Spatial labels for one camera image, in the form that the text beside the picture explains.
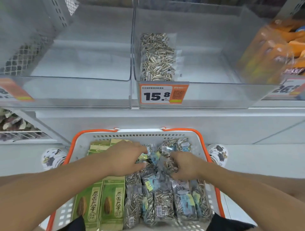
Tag person's right hand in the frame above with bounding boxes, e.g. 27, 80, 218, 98
168, 151, 205, 181

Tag person's left hand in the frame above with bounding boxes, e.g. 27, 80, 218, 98
106, 142, 148, 178

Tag white orange shopping basket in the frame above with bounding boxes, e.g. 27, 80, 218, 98
45, 128, 226, 231

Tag pile of seed packets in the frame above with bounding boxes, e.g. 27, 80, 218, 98
123, 138, 214, 227

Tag white store shelf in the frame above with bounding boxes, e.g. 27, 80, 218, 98
0, 0, 305, 146

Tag sunflower seed packets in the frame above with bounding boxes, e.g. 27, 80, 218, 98
139, 33, 177, 82

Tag person's left forearm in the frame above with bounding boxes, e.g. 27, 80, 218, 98
0, 155, 115, 231

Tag person's right forearm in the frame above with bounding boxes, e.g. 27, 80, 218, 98
198, 164, 305, 231

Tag person's right shoe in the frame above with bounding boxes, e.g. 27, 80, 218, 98
206, 143, 229, 168

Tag person's shoe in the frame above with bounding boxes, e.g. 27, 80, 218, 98
41, 147, 68, 171
206, 143, 229, 168

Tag person's left shoe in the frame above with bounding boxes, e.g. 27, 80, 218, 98
41, 147, 68, 171

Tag person's right leg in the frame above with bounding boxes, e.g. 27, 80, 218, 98
258, 175, 305, 199

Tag orange white price tag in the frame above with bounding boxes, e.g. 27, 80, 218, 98
264, 80, 305, 97
0, 78, 35, 102
139, 82, 190, 105

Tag empty clear plastic bin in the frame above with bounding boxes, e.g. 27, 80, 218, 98
0, 0, 133, 109

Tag pile of brown snack bags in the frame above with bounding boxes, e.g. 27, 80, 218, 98
0, 108, 42, 141

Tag white wire end rack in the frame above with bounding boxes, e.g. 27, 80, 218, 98
0, 108, 70, 146

